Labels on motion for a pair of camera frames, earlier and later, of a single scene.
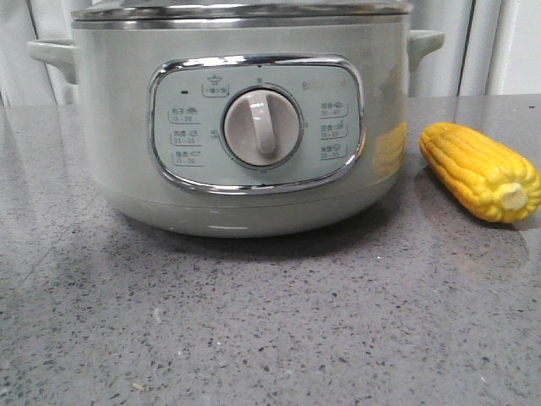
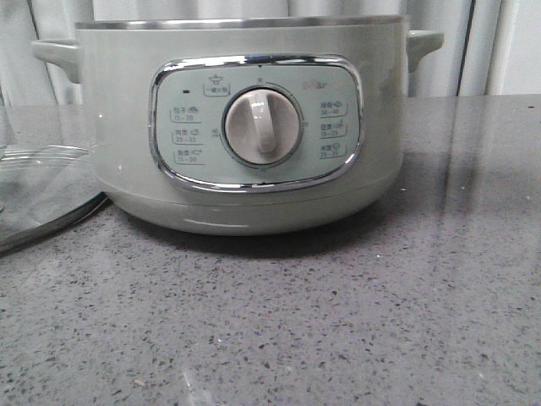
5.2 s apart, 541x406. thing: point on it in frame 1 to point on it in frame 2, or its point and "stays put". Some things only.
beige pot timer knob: [261, 127] stays put
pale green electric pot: [241, 125] stays put
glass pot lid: [122, 10] to [45, 187]
